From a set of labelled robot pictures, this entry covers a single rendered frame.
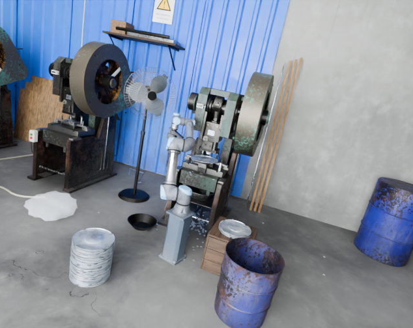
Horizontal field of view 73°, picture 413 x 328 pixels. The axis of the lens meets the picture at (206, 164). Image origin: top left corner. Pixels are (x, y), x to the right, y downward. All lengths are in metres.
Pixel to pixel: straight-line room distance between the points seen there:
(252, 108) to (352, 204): 2.39
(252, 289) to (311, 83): 2.85
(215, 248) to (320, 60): 2.74
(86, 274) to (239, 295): 1.07
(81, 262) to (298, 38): 3.49
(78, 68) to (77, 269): 1.95
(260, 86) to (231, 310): 1.79
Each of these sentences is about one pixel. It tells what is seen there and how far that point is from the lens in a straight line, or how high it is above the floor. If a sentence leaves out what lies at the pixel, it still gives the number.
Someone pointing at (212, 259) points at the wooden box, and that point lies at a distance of 2.54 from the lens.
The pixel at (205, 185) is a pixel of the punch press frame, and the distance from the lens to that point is 2.89.
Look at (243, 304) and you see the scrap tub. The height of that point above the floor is 0.22.
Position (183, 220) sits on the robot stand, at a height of 0.44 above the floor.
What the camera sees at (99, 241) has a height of 0.31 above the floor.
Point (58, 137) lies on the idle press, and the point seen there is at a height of 0.60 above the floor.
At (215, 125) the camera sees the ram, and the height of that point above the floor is 1.15.
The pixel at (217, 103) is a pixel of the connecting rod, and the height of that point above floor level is 1.37.
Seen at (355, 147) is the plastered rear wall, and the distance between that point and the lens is 4.19.
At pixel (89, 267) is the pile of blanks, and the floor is 0.17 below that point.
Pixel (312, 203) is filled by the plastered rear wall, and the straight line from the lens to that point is 4.31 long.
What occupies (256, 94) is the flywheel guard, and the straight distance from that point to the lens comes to 2.56.
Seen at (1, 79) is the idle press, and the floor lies 1.04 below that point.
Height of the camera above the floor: 1.54
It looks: 16 degrees down
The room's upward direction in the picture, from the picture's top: 12 degrees clockwise
